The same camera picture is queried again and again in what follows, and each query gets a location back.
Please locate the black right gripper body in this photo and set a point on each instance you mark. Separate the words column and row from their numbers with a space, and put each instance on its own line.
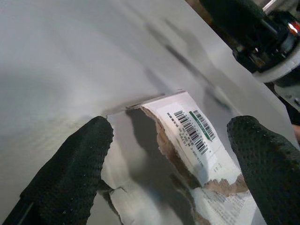
column 269, row 54

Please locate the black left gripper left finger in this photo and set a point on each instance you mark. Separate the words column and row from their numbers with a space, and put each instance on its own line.
column 63, row 178

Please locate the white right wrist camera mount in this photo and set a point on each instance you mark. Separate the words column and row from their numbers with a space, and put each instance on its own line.
column 281, row 72

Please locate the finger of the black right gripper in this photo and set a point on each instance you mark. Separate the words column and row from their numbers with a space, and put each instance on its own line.
column 239, row 21

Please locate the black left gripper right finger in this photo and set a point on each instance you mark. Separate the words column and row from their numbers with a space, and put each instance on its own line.
column 269, row 173

